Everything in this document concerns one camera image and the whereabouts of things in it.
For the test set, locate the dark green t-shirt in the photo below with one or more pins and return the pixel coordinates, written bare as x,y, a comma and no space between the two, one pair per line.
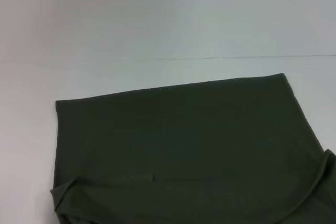
183,142

